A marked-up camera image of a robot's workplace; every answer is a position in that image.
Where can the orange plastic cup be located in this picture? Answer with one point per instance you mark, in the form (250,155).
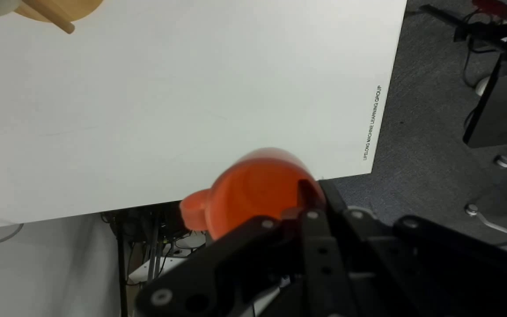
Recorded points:
(268,182)

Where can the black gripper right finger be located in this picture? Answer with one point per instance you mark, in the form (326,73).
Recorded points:
(414,266)

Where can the wooden mug stand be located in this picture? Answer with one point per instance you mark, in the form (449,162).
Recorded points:
(58,13)

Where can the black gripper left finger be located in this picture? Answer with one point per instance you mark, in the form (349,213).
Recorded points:
(231,273)

